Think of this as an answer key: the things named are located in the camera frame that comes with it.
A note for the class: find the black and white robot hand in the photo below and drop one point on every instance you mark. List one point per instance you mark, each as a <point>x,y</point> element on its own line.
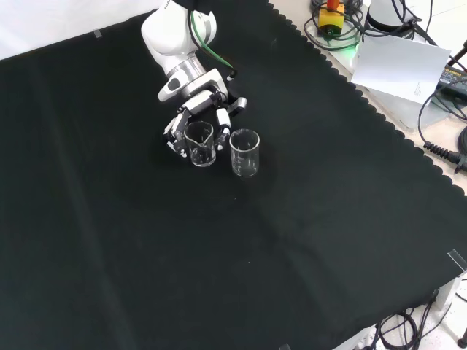
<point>198,98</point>

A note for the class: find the clear glass beaker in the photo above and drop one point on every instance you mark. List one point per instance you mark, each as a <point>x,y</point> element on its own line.
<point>201,155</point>
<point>244,160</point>

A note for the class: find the black table cloth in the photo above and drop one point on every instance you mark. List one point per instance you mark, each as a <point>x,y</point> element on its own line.
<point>146,237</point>

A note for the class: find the yellow stop button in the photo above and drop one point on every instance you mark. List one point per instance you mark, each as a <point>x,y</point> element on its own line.
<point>331,20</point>

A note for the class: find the pale white board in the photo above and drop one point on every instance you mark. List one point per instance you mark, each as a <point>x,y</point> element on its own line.
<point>397,67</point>

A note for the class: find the grey box under board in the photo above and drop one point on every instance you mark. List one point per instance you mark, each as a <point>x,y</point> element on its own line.
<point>401,109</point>

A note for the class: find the black power supply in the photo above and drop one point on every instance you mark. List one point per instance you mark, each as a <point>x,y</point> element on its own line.
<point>454,78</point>

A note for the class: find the black tripod pole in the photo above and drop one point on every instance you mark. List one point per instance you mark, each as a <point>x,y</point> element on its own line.
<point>458,56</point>

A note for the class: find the grey table leg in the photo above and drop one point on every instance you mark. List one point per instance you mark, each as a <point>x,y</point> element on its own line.
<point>447,293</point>

